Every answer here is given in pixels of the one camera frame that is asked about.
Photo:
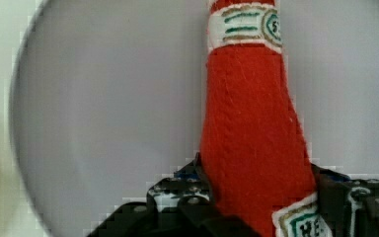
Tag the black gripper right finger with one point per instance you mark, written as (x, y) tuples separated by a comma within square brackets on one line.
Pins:
[(349, 206)]

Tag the red plush ketchup bottle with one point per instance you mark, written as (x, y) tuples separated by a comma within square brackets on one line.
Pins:
[(252, 146)]

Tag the round grey plate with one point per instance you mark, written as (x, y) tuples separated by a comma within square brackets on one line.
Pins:
[(108, 97)]

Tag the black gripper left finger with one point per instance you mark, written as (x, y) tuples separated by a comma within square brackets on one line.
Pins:
[(180, 206)]

